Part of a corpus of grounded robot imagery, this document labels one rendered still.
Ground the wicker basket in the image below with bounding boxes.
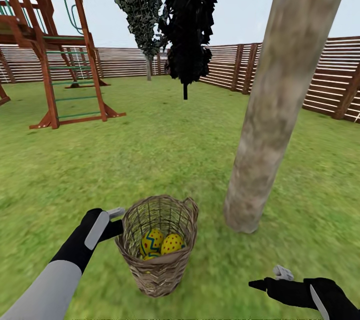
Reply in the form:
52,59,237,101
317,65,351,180
113,194,200,299

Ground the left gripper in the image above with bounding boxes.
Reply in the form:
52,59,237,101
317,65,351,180
98,219,124,243

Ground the easter egg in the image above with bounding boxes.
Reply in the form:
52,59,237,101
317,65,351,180
143,252,162,261
139,228,166,256
160,234,186,256

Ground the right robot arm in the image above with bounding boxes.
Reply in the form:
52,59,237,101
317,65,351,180
248,264,360,320

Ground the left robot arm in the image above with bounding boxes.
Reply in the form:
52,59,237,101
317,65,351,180
0,207,126,320

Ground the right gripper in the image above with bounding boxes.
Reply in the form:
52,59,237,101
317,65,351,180
248,277,302,307

